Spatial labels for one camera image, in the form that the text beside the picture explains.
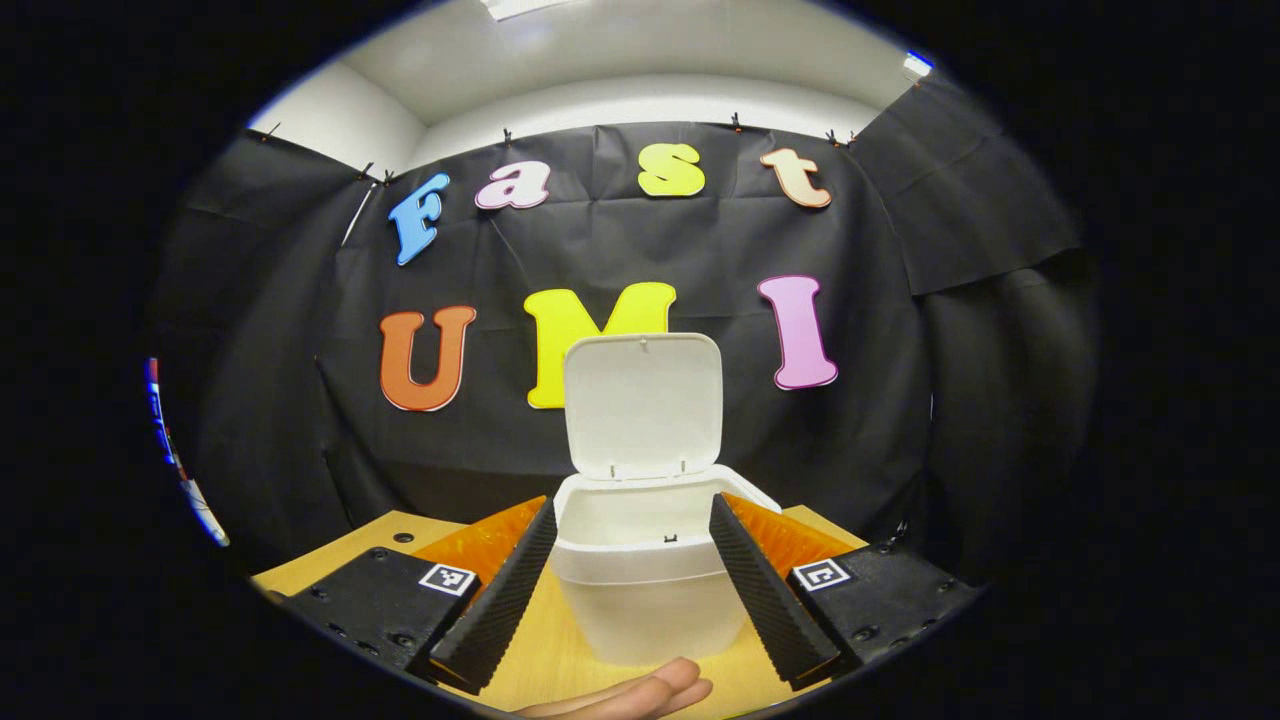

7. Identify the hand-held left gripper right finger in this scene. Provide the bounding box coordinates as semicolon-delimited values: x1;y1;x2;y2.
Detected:
708;491;986;692

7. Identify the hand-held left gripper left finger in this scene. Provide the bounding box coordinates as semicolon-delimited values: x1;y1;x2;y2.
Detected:
283;495;559;697

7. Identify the white garbage bin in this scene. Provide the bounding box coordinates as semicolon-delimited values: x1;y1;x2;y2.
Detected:
548;332;783;667

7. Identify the wooden desktop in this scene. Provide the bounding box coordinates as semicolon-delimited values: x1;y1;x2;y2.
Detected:
250;504;871;719

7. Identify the black backdrop cloth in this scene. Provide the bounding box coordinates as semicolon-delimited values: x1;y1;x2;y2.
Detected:
150;75;1101;581

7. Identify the computer monitor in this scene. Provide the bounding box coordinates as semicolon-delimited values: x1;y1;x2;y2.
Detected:
144;356;187;473

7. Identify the ceiling light panel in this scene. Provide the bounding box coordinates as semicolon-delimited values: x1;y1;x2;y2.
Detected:
478;0;586;22

